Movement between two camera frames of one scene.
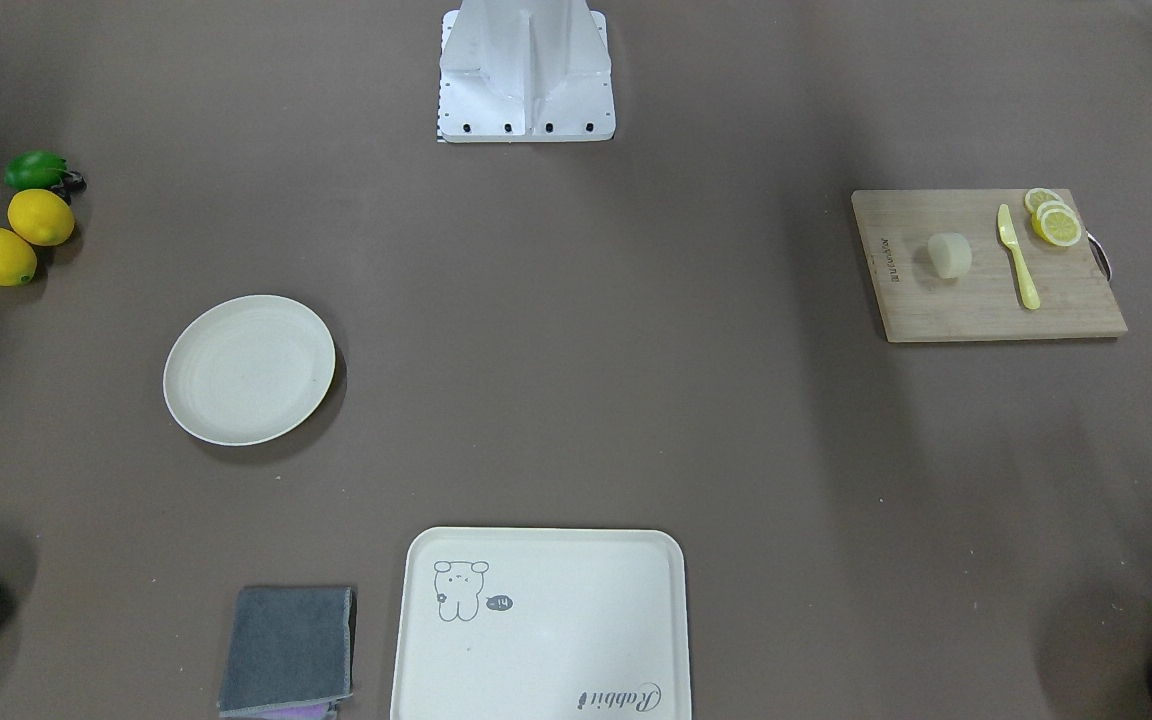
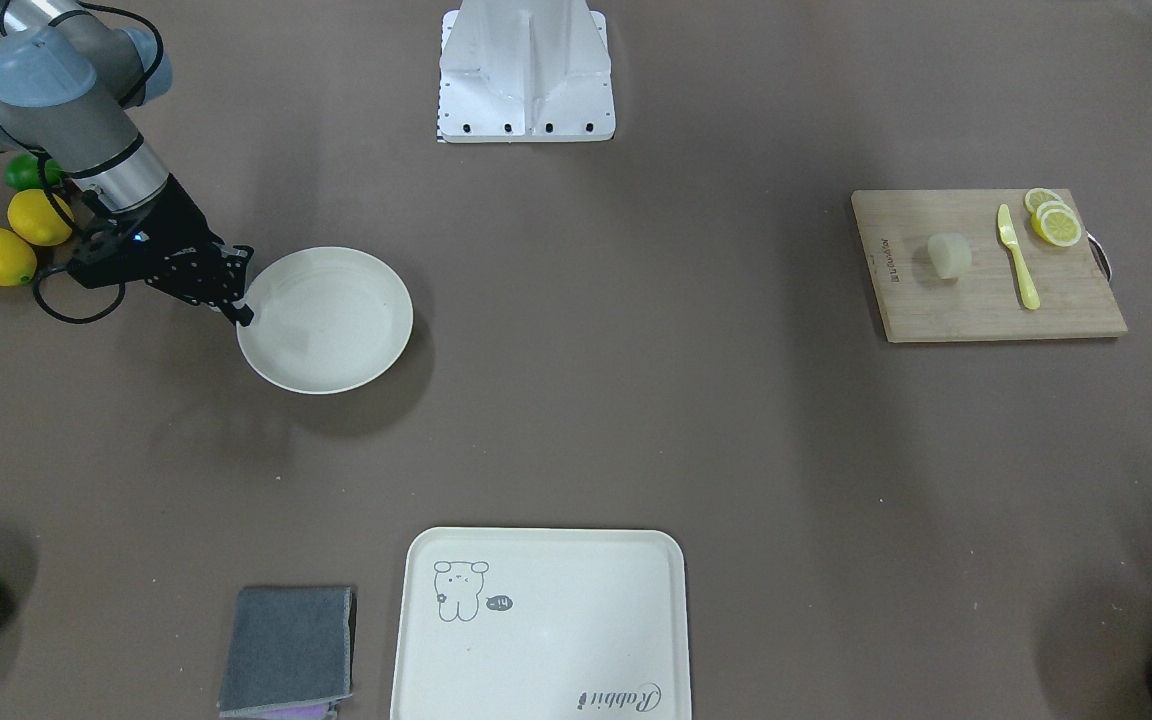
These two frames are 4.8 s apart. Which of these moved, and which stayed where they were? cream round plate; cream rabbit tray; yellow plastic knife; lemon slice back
Moved: cream round plate
Stayed: lemon slice back; yellow plastic knife; cream rabbit tray
